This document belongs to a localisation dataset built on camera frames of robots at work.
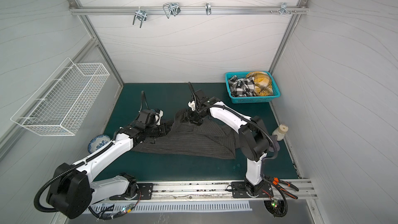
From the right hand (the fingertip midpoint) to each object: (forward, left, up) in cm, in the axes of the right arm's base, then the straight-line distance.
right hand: (185, 118), depth 85 cm
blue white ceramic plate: (-12, +50, -9) cm, 53 cm away
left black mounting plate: (-34, +17, -12) cm, 39 cm away
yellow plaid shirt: (+34, -50, -4) cm, 61 cm away
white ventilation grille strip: (-39, -2, -14) cm, 41 cm away
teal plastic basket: (+24, -44, -9) cm, 50 cm away
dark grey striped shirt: (-5, +2, -12) cm, 13 cm away
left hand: (-4, +6, -2) cm, 8 cm away
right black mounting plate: (-31, -29, -13) cm, 44 cm away
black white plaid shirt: (+30, -35, -4) cm, 46 cm away
